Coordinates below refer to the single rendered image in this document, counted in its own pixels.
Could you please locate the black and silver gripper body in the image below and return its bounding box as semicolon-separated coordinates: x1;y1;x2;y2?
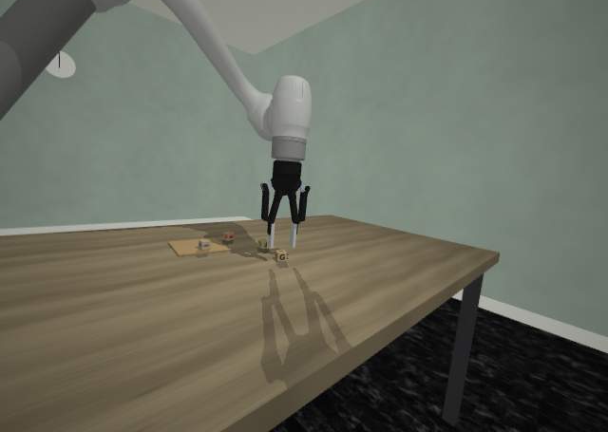
271;160;302;197

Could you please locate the tan flat mat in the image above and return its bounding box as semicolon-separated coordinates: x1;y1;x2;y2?
168;238;230;256

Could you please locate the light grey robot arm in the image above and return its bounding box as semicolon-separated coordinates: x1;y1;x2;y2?
0;0;312;162

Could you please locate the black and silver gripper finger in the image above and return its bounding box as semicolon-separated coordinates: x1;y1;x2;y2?
260;181;286;248
288;183;310;248

